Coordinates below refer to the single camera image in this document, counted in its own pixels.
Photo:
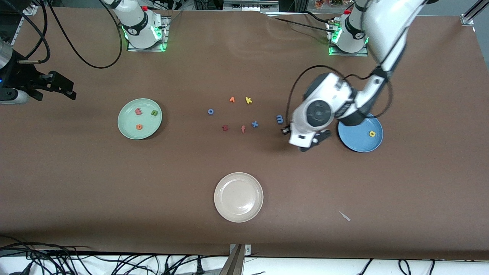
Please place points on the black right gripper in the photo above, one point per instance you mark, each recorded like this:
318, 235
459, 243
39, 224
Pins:
21, 77

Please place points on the blue foam letter m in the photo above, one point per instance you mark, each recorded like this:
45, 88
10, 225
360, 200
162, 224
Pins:
280, 119

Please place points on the pink foam letter w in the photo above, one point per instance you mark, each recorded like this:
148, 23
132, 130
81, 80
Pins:
138, 112

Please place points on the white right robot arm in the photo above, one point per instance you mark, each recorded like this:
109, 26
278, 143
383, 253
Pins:
135, 23

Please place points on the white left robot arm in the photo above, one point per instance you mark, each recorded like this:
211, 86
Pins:
386, 23

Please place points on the blue plate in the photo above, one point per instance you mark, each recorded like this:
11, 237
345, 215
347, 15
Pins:
363, 144

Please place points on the beige plate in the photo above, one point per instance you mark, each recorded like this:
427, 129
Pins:
238, 196

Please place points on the light green plate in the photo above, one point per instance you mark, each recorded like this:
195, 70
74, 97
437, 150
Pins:
128, 122

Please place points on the small white paper scrap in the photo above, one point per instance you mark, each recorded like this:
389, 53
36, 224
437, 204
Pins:
345, 216

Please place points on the brown table cover sheet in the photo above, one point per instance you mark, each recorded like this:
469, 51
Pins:
114, 183

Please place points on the orange artificial flowers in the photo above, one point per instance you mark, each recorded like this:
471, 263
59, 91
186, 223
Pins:
328, 3

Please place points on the aluminium frame profile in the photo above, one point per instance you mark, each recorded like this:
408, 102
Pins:
468, 18
29, 9

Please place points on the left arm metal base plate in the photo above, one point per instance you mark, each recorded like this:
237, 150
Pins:
355, 54

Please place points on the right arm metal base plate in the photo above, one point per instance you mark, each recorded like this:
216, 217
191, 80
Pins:
145, 49

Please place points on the grey metal equipment frame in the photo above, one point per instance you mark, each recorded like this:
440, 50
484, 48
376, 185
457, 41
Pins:
248, 4

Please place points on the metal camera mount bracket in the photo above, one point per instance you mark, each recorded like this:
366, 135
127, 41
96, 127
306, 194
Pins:
235, 263

